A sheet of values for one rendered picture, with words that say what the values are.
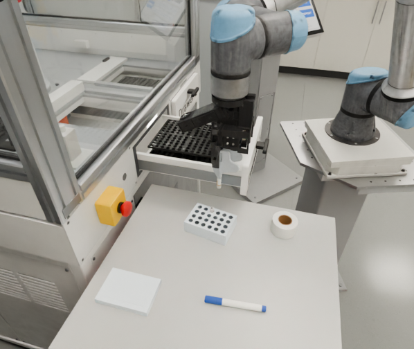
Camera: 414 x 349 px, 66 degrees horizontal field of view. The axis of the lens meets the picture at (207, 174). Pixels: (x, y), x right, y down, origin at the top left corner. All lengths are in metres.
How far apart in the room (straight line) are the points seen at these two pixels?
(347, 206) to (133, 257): 0.88
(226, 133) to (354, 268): 1.40
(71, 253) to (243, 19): 0.61
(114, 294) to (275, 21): 0.66
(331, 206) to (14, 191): 1.08
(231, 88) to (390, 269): 1.58
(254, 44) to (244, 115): 0.13
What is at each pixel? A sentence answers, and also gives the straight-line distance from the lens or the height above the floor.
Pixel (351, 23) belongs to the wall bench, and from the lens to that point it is 3.91.
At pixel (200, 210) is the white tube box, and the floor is 0.80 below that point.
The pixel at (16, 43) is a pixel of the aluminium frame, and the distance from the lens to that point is 0.60.
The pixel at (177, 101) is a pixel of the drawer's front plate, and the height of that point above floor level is 0.92.
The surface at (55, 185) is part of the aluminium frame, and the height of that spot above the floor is 1.03.
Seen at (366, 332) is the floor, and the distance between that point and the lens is 1.75.
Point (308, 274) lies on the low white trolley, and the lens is 0.86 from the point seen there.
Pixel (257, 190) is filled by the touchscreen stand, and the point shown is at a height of 0.03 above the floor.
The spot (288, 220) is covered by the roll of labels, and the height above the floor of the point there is 0.79.
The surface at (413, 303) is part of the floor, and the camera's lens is 1.93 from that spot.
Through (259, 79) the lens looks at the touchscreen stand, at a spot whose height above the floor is 0.72.
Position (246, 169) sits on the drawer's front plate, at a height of 0.92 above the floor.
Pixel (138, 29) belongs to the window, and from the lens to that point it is 0.98.
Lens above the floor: 1.45
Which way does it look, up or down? 39 degrees down
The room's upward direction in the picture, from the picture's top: straight up
